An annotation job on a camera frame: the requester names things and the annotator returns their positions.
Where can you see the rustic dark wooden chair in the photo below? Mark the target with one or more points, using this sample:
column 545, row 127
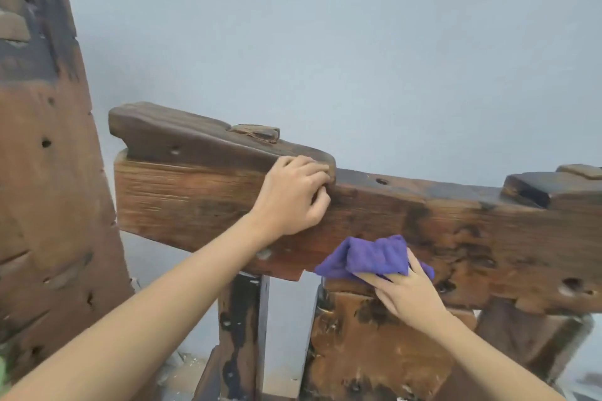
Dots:
column 447, row 227

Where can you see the person's right thumb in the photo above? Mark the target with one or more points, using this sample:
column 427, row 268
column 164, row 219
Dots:
column 371, row 277

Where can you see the person's left hand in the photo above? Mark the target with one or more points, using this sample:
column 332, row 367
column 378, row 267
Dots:
column 287, row 201

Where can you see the person's left thumb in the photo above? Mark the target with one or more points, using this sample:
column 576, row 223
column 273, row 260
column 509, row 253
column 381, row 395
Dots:
column 322, row 204

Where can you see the person's right hand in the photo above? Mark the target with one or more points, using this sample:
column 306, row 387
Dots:
column 413, row 295

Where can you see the white plastic sheet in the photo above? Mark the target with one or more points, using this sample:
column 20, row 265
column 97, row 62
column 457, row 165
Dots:
column 181, row 375

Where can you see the person's right forearm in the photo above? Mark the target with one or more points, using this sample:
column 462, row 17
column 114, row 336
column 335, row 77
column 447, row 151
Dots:
column 484, row 358

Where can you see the person's left forearm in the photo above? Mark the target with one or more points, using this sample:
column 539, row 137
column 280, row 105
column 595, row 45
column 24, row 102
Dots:
column 141, row 316

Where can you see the tall weathered wooden plank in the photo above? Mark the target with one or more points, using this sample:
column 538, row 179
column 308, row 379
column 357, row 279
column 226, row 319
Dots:
column 51, row 180

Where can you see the purple cleaning cloth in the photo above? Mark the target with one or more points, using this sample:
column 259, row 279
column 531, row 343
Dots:
column 369, row 257

